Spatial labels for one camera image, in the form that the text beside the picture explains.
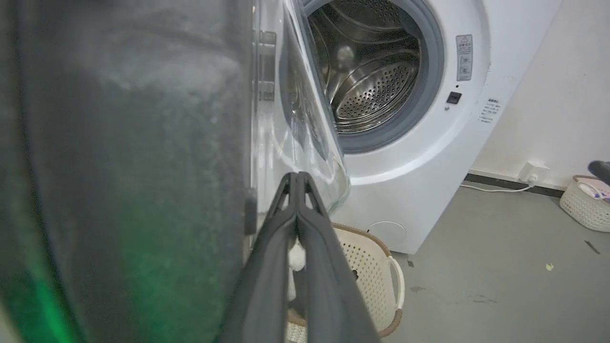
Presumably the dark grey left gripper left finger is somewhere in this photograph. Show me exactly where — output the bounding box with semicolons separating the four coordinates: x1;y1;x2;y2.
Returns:
217;172;298;343

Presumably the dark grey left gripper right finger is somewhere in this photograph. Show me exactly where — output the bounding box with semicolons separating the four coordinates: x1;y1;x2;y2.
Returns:
295;171;380;343

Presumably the washing machine door with glass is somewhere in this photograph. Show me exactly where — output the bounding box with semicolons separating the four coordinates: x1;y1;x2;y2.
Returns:
0;0;351;343

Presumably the white front-load washing machine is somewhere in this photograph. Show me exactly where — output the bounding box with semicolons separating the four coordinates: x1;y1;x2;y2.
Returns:
286;0;564;255

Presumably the metal door hinge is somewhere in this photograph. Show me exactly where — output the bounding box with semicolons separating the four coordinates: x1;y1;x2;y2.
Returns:
256;30;277;102

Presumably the grey rubber door gasket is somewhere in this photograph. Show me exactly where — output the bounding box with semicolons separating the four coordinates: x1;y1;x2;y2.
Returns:
303;0;446;154

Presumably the white cloth in basket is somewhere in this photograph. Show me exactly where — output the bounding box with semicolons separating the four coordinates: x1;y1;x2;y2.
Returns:
288;240;306;272

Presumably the cream laundry basket brown rim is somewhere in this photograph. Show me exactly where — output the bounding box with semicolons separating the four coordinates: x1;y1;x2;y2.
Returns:
285;222;406;343

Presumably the perforated steel washer drum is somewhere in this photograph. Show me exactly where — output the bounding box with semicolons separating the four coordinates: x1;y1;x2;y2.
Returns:
309;0;423;134

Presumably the small printed text label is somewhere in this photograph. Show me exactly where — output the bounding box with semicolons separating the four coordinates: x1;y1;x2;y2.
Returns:
478;98;502;124

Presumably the grey warning sticker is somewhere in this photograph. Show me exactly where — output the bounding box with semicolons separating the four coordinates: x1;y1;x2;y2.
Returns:
456;34;474;82

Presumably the small white woven basket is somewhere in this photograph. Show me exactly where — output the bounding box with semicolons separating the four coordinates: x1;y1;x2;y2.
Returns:
559;174;610;233

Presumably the pink white clothing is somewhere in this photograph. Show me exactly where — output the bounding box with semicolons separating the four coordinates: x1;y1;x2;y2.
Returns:
577;178;610;202

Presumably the dark grey rounded object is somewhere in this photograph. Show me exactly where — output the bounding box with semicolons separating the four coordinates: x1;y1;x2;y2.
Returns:
587;160;610;187

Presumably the white power cable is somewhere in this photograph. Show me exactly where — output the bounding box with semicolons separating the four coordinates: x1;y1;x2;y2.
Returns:
459;177;535;193

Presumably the white wall power socket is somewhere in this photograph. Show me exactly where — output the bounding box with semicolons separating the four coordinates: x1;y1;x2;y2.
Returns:
518;161;550;184

